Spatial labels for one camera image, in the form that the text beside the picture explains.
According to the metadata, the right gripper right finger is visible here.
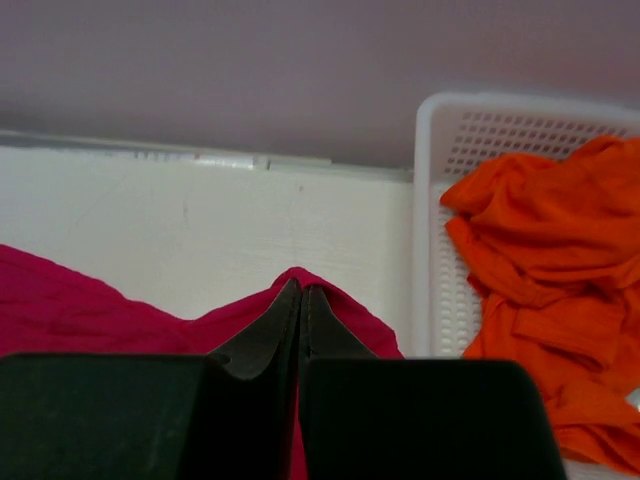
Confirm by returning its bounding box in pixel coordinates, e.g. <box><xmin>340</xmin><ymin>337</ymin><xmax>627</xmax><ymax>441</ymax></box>
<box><xmin>299</xmin><ymin>287</ymin><xmax>566</xmax><ymax>480</ymax></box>

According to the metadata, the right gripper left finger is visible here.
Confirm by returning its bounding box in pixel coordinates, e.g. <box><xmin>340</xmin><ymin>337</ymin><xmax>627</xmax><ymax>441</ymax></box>
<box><xmin>1</xmin><ymin>280</ymin><xmax>302</xmax><ymax>479</ymax></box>

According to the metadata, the crimson red t shirt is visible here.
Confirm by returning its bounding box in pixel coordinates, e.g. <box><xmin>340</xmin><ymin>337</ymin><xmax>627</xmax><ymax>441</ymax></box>
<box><xmin>1</xmin><ymin>246</ymin><xmax>401</xmax><ymax>479</ymax></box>

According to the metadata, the orange t shirt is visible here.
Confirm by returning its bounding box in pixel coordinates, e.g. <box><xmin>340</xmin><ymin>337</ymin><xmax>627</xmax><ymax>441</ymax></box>
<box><xmin>440</xmin><ymin>136</ymin><xmax>639</xmax><ymax>475</ymax></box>

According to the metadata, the white plastic basket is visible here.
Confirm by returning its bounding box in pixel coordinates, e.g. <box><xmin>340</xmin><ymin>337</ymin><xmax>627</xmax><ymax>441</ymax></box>
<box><xmin>412</xmin><ymin>93</ymin><xmax>639</xmax><ymax>479</ymax></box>

